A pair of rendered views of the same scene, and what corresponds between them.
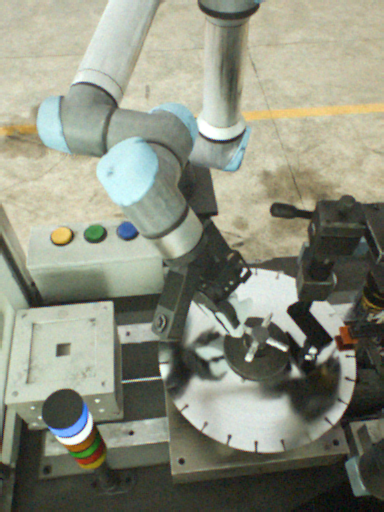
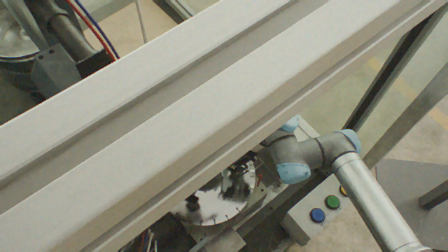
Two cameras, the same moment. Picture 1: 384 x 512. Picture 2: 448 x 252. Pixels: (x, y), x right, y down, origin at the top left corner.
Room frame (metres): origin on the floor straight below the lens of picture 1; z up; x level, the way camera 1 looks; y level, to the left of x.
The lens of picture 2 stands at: (0.74, -0.34, 2.16)
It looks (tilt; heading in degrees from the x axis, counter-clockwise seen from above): 62 degrees down; 145
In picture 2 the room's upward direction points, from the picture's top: 4 degrees clockwise
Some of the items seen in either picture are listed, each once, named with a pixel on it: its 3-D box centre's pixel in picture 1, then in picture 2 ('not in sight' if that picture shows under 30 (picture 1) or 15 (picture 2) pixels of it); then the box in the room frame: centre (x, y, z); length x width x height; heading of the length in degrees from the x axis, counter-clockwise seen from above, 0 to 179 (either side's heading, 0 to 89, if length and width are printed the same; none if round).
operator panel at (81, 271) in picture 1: (100, 260); (323, 205); (0.60, 0.21, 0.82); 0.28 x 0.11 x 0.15; 98
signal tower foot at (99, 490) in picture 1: (110, 481); not in sight; (0.16, 0.14, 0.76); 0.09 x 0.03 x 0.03; 98
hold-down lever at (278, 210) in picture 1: (302, 221); not in sight; (0.39, -0.14, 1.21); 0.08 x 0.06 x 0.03; 98
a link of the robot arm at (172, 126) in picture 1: (154, 141); (295, 158); (0.51, 0.05, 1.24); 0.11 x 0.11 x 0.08; 76
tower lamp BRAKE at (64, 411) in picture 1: (65, 412); not in sight; (0.16, 0.14, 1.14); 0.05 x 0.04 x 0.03; 8
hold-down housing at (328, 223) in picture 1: (326, 252); not in sight; (0.37, -0.18, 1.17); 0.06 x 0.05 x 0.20; 89
